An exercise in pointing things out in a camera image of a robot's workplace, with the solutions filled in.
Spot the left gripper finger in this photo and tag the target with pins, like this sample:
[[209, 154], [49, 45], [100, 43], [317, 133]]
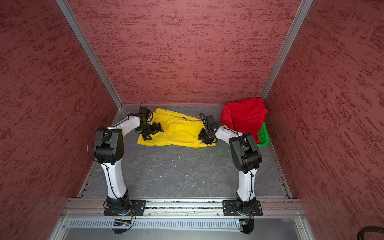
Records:
[[146, 136], [156, 128]]

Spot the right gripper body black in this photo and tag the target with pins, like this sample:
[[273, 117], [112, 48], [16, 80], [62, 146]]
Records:
[[203, 129]]

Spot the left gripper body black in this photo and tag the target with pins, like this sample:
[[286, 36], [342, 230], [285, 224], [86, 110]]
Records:
[[148, 128]]

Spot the yellow shorts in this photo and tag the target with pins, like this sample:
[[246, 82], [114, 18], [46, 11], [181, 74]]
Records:
[[178, 130]]

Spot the green plastic basket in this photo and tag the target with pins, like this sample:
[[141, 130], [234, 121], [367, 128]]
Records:
[[263, 136]]

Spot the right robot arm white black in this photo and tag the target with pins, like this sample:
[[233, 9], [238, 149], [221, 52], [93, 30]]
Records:
[[246, 157]]

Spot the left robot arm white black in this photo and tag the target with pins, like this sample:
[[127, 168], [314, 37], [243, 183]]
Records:
[[108, 152]]

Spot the red shorts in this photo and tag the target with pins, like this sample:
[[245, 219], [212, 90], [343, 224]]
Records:
[[246, 116]]

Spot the right corner aluminium profile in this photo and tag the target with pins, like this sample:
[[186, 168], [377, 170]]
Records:
[[290, 37]]

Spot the corner aluminium profile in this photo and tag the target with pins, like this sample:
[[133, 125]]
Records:
[[290, 37], [81, 36]]

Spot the left corner aluminium profile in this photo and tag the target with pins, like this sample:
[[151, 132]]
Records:
[[81, 36]]

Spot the white perforated vent strip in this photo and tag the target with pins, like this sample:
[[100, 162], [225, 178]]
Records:
[[168, 224]]

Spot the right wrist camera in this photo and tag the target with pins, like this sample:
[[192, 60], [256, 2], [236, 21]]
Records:
[[209, 122]]

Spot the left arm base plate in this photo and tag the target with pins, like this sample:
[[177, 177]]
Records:
[[138, 207]]

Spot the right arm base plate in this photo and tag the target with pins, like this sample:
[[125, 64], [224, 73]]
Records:
[[229, 207]]

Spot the left circuit board with wires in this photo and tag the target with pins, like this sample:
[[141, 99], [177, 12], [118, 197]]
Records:
[[120, 226]]

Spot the circuit board with wires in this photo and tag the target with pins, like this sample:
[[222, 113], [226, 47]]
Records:
[[246, 226], [120, 226]]

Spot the right circuit board with wires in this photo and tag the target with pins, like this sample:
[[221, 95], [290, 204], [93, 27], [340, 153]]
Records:
[[246, 226]]

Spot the aluminium mounting rail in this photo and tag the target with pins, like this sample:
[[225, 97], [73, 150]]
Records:
[[186, 208]]

